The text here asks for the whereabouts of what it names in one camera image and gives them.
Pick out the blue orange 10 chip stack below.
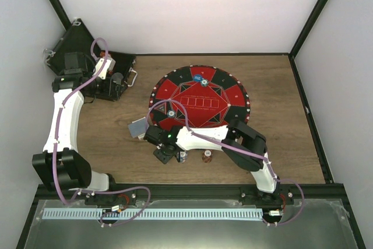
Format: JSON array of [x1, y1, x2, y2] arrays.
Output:
[[176, 151, 188, 163]]

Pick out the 50 chips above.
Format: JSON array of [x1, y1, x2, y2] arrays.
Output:
[[200, 79, 209, 87], [167, 110, 176, 118]]

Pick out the blue small blind button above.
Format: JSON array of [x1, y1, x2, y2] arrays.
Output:
[[193, 74, 203, 82]]

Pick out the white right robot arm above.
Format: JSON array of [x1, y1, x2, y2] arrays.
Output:
[[145, 119, 280, 204]]

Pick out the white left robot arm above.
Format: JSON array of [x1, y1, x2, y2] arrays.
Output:
[[31, 52, 119, 205]]

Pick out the black poker chip case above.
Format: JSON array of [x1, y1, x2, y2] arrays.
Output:
[[45, 19, 138, 101]]

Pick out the red brown chip stack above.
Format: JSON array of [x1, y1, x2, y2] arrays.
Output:
[[202, 150, 212, 163]]

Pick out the triangular all in button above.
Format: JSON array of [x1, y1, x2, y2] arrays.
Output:
[[154, 102, 167, 114]]

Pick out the round red black poker mat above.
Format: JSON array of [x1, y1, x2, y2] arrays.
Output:
[[149, 65, 251, 131]]

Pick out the light blue slotted strip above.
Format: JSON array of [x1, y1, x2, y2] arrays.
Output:
[[42, 208, 263, 221]]

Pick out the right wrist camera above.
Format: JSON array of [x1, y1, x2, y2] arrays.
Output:
[[143, 125, 169, 146]]

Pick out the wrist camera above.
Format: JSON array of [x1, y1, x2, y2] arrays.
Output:
[[63, 52, 88, 75], [143, 125, 169, 146]]

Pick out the chrome case handle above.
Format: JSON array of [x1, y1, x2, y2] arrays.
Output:
[[127, 68, 138, 87]]

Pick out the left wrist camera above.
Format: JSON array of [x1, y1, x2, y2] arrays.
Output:
[[63, 52, 88, 75]]

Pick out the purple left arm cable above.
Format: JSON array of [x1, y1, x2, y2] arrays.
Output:
[[52, 37, 152, 227]]

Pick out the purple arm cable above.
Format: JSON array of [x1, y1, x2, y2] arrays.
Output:
[[52, 37, 152, 227], [145, 100, 305, 226]]

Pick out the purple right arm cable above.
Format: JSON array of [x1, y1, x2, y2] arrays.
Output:
[[145, 100, 305, 226]]

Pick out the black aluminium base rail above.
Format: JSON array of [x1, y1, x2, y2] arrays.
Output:
[[34, 183, 346, 206]]

